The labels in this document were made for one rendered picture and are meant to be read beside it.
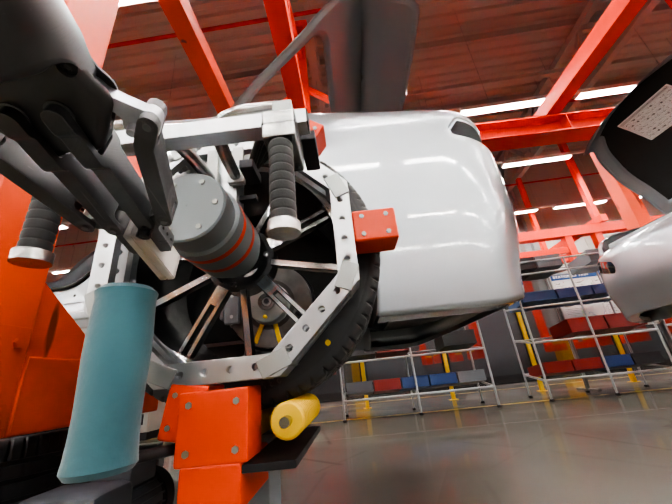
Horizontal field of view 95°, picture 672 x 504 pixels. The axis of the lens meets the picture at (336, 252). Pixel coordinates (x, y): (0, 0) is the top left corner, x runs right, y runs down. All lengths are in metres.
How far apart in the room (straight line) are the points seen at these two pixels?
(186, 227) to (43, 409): 0.64
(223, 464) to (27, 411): 0.54
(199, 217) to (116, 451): 0.34
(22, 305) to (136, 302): 0.45
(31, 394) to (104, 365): 0.47
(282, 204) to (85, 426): 0.39
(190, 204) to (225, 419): 0.35
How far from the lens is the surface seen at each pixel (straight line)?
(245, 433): 0.59
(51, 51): 0.23
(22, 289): 1.00
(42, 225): 0.58
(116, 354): 0.56
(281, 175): 0.43
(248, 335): 0.71
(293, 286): 1.22
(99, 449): 0.56
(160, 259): 0.33
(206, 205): 0.54
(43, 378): 1.04
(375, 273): 0.68
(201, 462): 0.62
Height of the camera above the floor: 0.57
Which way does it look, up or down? 22 degrees up
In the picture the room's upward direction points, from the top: 6 degrees counter-clockwise
